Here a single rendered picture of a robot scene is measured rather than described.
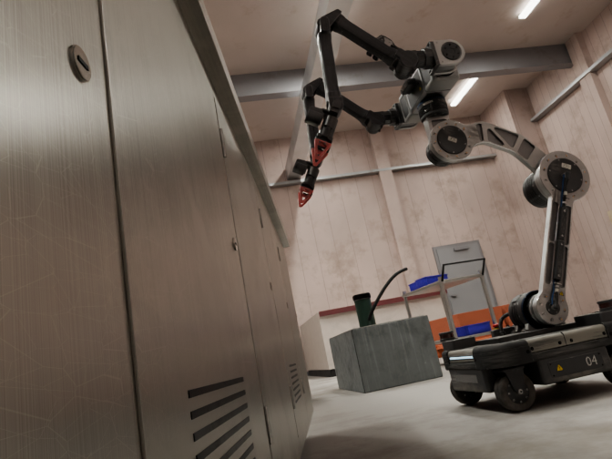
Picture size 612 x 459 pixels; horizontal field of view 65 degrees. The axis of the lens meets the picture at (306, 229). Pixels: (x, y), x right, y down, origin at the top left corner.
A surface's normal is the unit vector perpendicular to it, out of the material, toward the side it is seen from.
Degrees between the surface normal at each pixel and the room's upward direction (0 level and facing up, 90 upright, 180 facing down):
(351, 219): 90
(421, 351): 90
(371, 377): 90
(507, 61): 90
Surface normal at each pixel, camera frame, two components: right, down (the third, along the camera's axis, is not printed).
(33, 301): 0.98, -0.19
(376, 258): 0.12, -0.28
